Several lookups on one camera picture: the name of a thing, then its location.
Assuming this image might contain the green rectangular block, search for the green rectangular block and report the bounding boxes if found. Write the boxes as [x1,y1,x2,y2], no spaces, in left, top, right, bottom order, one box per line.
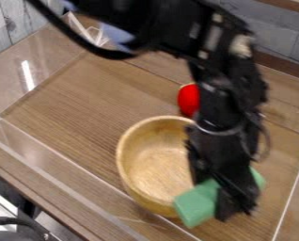
[172,166,266,230]

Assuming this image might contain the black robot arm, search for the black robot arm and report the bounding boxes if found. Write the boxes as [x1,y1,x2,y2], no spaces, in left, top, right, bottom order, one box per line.
[28,0,268,222]

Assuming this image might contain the light wooden bowl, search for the light wooden bowl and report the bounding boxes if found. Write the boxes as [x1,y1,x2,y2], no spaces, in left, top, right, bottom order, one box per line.
[116,116,193,218]

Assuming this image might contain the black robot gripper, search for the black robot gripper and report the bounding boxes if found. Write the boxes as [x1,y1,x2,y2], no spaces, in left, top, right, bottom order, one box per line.
[182,81,270,222]

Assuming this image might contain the clear acrylic corner bracket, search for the clear acrylic corner bracket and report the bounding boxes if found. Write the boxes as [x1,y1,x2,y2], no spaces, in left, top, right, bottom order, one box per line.
[66,12,112,48]

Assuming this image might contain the black equipment with cable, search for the black equipment with cable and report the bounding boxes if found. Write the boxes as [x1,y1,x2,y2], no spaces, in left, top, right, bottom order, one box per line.
[0,213,62,241]

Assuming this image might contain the clear acrylic front wall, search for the clear acrylic front wall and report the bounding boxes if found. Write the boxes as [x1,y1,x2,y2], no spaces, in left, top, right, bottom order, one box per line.
[0,118,200,241]

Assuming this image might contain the red toy strawberry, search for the red toy strawberry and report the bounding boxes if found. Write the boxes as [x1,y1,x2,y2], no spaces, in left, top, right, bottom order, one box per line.
[177,84,200,117]

